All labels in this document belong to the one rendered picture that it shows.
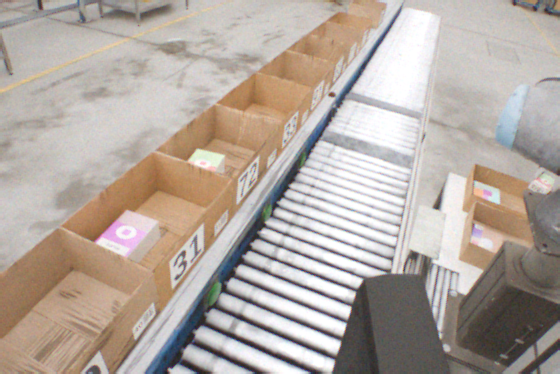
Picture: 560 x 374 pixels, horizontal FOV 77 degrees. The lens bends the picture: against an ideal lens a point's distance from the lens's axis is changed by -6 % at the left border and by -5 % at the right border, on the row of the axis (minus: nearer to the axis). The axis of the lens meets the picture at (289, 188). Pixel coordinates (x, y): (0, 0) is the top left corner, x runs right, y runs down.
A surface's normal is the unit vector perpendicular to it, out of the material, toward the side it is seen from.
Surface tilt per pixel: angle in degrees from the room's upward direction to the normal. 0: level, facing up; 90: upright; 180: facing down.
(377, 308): 14
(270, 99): 89
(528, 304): 90
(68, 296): 1
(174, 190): 89
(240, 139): 89
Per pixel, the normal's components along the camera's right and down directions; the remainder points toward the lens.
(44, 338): 0.13, -0.76
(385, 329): -0.11, -0.77
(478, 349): -0.41, 0.54
